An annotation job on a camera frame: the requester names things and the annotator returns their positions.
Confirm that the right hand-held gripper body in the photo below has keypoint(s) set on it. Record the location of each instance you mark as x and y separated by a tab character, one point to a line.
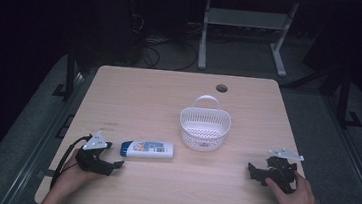
282	173

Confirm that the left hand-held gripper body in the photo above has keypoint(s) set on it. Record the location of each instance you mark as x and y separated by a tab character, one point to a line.
91	162

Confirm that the white bottle with blue cap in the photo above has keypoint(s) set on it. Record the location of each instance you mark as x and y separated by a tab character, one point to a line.
151	149

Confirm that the white plastic slatted basket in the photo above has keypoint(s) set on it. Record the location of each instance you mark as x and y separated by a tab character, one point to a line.
204	131

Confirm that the person's left hand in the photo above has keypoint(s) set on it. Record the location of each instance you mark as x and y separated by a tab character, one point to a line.
69	178

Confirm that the person's right hand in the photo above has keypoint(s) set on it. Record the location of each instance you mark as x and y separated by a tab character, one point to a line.
298	203

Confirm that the black metal stand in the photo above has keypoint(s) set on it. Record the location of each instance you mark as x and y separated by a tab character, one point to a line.
70	74

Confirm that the dark round table grommet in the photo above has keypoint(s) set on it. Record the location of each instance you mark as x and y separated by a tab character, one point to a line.
221	88

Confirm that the white metal desk frame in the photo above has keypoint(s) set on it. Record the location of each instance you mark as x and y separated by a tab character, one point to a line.
244	18

